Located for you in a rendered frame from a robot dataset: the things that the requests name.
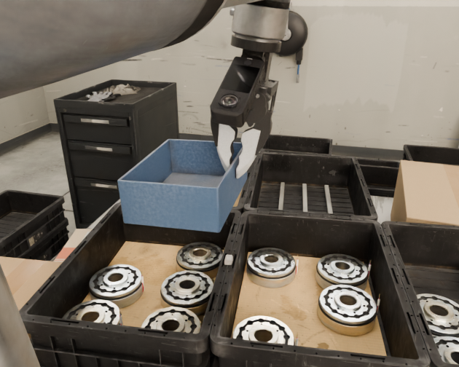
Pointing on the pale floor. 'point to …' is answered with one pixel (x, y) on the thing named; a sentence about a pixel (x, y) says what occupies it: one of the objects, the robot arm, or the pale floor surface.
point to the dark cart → (111, 139)
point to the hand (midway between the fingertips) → (233, 171)
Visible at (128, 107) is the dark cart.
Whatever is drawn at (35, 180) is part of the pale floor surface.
